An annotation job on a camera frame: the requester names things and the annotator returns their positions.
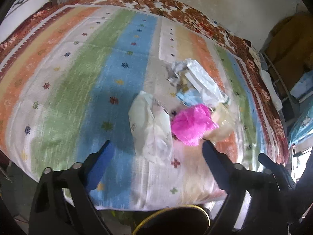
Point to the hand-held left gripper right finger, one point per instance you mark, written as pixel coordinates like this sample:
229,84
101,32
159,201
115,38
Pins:
214,161

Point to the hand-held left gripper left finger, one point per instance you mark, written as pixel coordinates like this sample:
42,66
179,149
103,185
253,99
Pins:
101,164

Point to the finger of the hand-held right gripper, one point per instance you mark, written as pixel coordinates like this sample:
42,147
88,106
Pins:
275,167

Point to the yellowish translucent plastic bag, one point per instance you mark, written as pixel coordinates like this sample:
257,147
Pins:
223,124

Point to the pink plastic bag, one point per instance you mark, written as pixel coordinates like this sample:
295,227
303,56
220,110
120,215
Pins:
192,124

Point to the white plastic bag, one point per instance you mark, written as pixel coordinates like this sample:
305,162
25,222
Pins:
149,127

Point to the blue face mask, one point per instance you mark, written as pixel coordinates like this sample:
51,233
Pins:
189,98

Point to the black trash bin yellow rim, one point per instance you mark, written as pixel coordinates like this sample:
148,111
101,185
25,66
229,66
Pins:
171,222

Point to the clear plastic bag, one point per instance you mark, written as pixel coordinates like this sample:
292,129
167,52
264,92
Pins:
205,78

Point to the clear plastic wrapper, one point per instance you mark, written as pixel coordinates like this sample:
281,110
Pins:
172,78

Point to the teal printed cloth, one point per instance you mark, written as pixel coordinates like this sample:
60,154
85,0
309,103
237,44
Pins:
303,124

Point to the striped colourful blanket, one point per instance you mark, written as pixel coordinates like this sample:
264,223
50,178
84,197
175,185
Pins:
73,90

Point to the white cloth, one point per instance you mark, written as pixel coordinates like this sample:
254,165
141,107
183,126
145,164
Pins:
271,88

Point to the brown cloth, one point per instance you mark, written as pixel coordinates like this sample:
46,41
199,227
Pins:
291,46

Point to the metal bed frame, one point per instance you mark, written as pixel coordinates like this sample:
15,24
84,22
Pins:
276,71

